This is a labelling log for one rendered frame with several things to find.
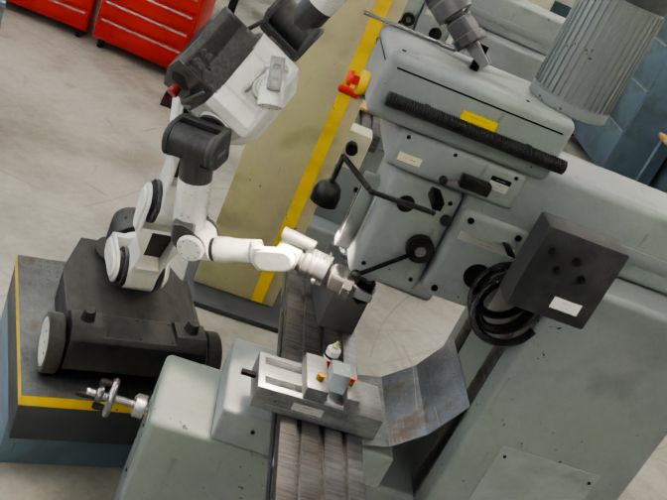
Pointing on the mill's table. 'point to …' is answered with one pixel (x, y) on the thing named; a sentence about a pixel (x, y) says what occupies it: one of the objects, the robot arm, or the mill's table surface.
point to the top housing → (462, 98)
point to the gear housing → (448, 164)
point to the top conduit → (475, 132)
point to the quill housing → (398, 226)
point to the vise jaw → (314, 390)
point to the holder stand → (339, 314)
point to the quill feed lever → (416, 251)
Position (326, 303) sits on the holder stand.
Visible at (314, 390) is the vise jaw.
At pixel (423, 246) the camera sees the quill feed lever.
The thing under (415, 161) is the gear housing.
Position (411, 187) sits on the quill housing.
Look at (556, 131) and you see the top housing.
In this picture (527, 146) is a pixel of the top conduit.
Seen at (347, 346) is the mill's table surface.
